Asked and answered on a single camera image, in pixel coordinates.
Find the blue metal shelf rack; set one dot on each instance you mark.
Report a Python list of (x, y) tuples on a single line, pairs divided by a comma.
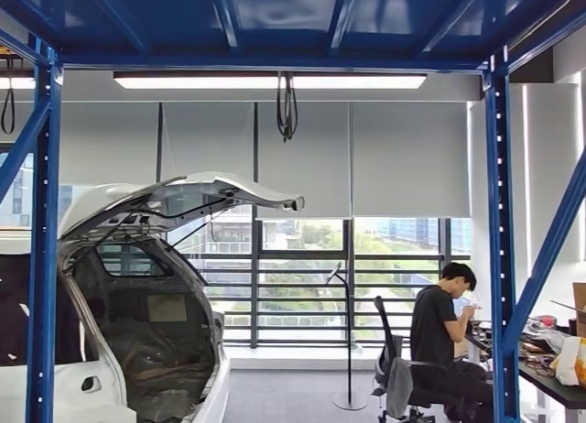
[(43, 226)]

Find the grey roller blind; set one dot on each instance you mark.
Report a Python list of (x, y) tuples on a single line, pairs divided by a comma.
[(206, 141), (23, 111), (114, 141), (411, 159), (316, 159)]

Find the white car tailgate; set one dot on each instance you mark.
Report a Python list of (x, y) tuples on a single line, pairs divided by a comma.
[(238, 187)]

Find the black floor stand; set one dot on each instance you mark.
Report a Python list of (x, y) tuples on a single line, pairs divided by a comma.
[(350, 347)]

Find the black office chair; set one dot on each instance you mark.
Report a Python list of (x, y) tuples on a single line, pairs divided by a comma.
[(384, 323)]

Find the long ceiling light bar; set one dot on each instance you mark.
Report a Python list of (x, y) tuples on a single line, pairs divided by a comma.
[(183, 82), (18, 83)]

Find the person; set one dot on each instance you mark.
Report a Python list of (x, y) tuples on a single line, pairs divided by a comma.
[(428, 329)]

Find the grey jacket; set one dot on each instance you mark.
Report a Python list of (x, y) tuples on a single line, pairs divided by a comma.
[(399, 387)]

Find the black desk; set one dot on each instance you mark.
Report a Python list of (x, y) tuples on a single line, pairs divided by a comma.
[(553, 393)]

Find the white plastic bag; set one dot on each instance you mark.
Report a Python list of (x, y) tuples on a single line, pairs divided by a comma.
[(568, 362)]

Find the cardboard box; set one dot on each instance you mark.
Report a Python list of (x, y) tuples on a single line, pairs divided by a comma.
[(581, 317)]

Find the white car body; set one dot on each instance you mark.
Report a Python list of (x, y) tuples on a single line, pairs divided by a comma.
[(27, 396)]

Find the yellow bag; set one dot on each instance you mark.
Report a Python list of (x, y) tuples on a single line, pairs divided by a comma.
[(583, 365)]

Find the dark window frame with railing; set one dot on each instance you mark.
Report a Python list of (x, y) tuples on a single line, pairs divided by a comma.
[(254, 287)]

